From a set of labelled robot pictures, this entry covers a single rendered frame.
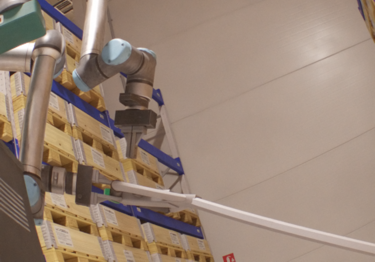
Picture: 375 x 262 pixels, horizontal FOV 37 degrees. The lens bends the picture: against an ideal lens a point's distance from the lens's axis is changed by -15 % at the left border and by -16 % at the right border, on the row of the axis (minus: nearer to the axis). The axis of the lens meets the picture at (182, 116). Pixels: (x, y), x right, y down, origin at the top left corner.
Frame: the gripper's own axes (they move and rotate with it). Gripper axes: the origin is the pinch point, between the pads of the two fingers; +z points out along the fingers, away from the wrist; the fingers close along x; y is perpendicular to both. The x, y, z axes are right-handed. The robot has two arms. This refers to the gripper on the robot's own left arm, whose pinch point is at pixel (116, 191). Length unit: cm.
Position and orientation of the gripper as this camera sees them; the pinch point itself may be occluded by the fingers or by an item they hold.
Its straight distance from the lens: 196.7
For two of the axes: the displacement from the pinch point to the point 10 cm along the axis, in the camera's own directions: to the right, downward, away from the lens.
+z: 9.9, 1.3, 1.0
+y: 1.3, -2.7, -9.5
